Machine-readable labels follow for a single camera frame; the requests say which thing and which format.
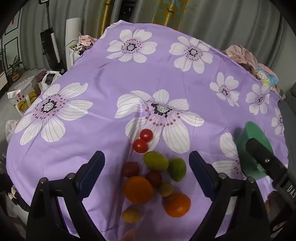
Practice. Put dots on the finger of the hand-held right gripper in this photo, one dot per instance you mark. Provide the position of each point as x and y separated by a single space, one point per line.
261 153

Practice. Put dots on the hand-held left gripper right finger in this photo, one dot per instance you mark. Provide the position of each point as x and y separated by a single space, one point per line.
203 176

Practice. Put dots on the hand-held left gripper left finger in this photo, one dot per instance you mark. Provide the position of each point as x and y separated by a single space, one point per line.
93 172

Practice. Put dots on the green plastic bowl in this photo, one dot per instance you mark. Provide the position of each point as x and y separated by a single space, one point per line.
247 150

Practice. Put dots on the green mango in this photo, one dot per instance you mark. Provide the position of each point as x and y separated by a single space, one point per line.
177 169
156 161

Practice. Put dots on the dark red plum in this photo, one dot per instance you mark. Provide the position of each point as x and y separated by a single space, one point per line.
130 169
153 178

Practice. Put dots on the orange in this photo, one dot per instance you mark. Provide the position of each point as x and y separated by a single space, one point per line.
138 190
177 205

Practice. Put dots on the small yellow fruit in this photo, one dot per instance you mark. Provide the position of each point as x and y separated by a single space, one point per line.
166 189
131 215

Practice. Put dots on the red tomato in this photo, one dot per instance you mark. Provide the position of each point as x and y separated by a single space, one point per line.
146 135
140 146

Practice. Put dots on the grey chair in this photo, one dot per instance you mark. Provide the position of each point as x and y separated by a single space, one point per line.
289 104

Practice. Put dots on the cartoon printed cushion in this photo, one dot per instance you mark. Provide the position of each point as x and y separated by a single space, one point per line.
266 75

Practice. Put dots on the white plastic bag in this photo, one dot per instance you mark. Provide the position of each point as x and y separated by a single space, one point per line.
52 78
10 129

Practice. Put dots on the purple floral cloth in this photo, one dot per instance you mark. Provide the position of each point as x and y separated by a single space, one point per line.
104 76

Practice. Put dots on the pink crumpled clothes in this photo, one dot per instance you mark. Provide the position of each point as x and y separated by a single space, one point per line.
240 55
86 40

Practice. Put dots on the printed paper gift bag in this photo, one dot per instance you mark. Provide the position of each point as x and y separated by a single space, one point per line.
23 97

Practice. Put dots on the white bag of clothes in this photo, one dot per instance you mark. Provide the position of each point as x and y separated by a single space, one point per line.
74 55

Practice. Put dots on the potted plant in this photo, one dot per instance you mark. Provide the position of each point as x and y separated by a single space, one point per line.
13 69

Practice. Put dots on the grey curtain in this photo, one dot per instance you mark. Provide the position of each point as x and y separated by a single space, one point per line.
231 23
30 34

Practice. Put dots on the black white upright vacuum cleaner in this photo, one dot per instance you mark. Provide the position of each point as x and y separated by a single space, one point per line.
47 46

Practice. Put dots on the white board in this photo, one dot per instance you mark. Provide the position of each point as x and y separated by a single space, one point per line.
72 32

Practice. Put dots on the gold curtain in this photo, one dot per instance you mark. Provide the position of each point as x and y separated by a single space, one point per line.
105 16

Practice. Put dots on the yellow blue patterned curtain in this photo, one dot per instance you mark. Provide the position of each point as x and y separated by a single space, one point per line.
168 11

